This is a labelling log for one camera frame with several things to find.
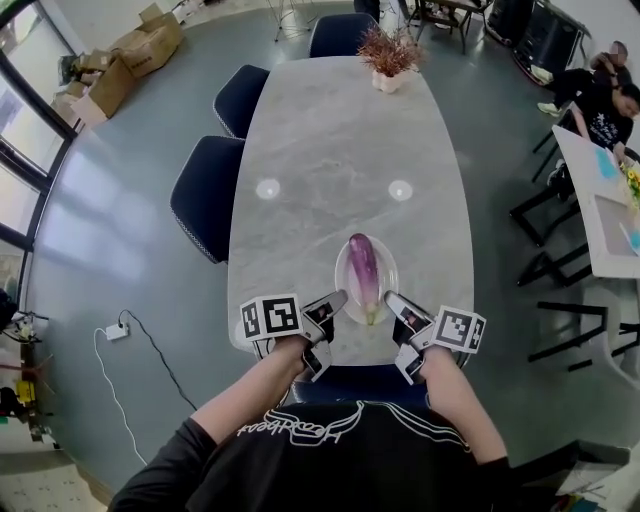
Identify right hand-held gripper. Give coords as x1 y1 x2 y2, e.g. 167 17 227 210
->
383 291 487 386

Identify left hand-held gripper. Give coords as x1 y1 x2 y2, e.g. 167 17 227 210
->
239 288 349 384

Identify purple eggplant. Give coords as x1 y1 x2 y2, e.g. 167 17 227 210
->
347 232 382 327

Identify person's left forearm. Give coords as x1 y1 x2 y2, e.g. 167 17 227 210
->
192 333 307 444

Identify person's right forearm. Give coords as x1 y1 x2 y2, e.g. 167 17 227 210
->
421 344 509 467

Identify white round plate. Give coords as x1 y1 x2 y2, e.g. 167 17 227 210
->
333 236 401 326

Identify dark blue chair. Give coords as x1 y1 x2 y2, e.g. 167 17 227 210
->
308 12 380 59
288 364 427 407
213 63 272 141
169 134 247 265

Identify grey marble table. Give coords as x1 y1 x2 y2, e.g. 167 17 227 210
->
226 53 476 369

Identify person's black printed t-shirt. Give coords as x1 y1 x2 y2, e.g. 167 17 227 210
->
107 398 559 512

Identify white side table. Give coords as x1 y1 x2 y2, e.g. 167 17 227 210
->
551 123 640 280

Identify blue paper sheet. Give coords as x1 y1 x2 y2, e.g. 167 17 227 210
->
596 148 622 180

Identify white box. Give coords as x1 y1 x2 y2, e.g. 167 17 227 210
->
553 439 640 512

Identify dried plant in white vase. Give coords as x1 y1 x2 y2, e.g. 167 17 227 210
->
356 24 427 95

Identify yellow flowers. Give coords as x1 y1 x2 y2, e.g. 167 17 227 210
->
618 158 640 212

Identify open brown cardboard box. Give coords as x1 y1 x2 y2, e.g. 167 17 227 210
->
69 49 137 121

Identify large brown cardboard box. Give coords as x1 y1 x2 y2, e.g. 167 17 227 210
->
118 3 187 79

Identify black cabinet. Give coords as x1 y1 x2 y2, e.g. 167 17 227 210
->
511 0 592 77

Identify black frame chair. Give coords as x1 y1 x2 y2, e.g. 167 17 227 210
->
526 298 640 375
508 159 597 290

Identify black cable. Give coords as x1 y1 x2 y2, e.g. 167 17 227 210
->
117 309 199 412

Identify white cable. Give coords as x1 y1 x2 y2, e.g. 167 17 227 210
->
93 326 148 467

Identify black window frame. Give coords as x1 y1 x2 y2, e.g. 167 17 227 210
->
0 0 80 301

